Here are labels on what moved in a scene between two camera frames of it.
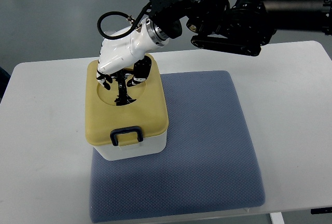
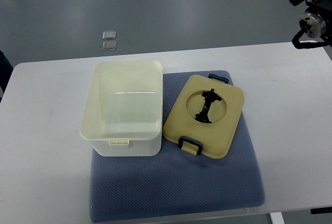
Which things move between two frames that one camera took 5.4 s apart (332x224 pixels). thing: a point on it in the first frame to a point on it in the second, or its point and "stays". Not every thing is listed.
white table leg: x=277 y=218 stays
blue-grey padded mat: x=209 y=163 stays
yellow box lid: x=149 y=111 to x=205 y=118
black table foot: x=321 y=210 stays
